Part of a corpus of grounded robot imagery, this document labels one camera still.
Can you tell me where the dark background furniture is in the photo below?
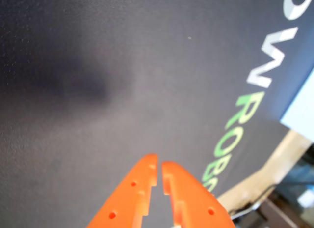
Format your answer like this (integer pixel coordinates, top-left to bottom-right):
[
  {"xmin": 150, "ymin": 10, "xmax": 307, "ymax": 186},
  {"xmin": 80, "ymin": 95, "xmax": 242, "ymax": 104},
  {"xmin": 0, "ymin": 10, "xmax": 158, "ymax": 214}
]
[{"xmin": 255, "ymin": 149, "xmax": 314, "ymax": 228}]

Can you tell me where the dark mat with WOWROBO print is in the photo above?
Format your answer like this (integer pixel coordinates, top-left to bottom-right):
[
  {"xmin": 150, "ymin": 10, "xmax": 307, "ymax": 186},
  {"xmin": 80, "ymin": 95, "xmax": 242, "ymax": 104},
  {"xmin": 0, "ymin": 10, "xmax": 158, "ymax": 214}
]
[{"xmin": 0, "ymin": 0, "xmax": 314, "ymax": 228}]

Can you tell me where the grey cable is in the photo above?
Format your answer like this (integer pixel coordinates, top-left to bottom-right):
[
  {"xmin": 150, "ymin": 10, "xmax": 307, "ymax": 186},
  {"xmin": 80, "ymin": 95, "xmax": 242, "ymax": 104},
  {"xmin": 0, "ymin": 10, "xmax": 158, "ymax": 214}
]
[{"xmin": 230, "ymin": 186, "xmax": 277, "ymax": 220}]

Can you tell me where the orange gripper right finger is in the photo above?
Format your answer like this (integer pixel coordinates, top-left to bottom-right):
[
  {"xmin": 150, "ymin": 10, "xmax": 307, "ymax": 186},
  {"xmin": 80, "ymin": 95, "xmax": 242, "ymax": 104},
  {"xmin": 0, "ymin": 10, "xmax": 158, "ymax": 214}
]
[{"xmin": 161, "ymin": 161, "xmax": 236, "ymax": 228}]

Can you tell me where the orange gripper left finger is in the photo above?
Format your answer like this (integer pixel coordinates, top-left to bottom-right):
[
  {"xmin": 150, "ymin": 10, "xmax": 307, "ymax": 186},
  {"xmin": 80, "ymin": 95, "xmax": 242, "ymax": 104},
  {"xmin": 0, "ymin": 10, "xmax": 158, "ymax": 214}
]
[{"xmin": 85, "ymin": 153, "xmax": 159, "ymax": 228}]

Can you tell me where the white cardboard box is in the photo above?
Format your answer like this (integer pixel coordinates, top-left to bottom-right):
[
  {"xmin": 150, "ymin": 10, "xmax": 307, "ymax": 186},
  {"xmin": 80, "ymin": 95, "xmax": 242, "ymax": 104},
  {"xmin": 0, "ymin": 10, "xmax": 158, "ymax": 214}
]
[{"xmin": 279, "ymin": 65, "xmax": 314, "ymax": 145}]

